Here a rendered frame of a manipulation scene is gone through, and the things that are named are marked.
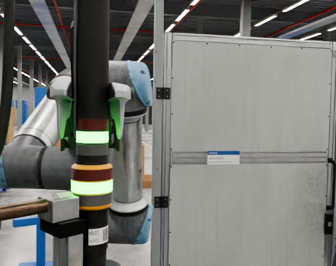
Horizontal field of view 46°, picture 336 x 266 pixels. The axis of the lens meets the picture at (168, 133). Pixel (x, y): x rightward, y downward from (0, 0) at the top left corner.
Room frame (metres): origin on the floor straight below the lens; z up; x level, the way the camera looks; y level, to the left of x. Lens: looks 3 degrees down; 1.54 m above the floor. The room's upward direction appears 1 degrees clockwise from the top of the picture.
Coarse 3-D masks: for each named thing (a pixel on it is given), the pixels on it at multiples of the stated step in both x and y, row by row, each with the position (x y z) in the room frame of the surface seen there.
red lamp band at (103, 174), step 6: (72, 168) 0.40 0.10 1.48; (72, 174) 0.40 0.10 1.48; (78, 174) 0.40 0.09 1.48; (84, 174) 0.40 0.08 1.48; (90, 174) 0.40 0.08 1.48; (96, 174) 0.40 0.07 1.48; (102, 174) 0.40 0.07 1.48; (108, 174) 0.41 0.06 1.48; (78, 180) 0.40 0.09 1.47; (84, 180) 0.40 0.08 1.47; (90, 180) 0.40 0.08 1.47; (96, 180) 0.40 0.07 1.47; (102, 180) 0.40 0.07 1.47
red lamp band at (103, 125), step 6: (78, 120) 0.41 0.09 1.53; (84, 120) 0.40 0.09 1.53; (90, 120) 0.40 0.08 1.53; (96, 120) 0.40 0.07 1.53; (102, 120) 0.41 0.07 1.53; (108, 120) 0.42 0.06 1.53; (78, 126) 0.41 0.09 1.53; (84, 126) 0.40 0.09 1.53; (90, 126) 0.40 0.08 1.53; (96, 126) 0.40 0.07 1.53; (102, 126) 0.41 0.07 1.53; (108, 126) 0.42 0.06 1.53
